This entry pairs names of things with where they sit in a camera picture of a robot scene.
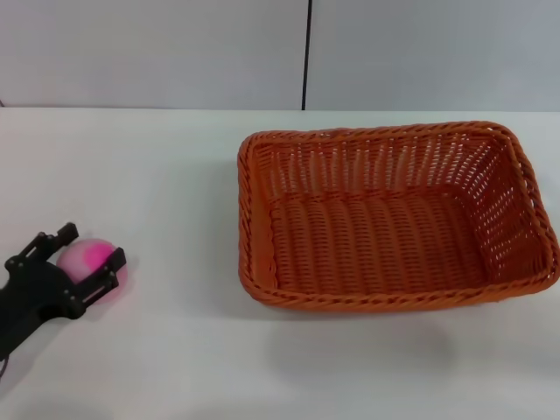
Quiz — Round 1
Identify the pink ball with magenta patch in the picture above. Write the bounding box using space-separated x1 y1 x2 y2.
55 237 130 293

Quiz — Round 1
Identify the black vertical wall strip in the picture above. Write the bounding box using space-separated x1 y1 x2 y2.
300 0 314 111

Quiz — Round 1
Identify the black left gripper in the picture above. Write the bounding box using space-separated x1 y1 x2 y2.
0 221 127 356

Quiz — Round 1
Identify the orange woven wicker basket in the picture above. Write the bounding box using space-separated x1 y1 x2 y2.
237 121 560 313

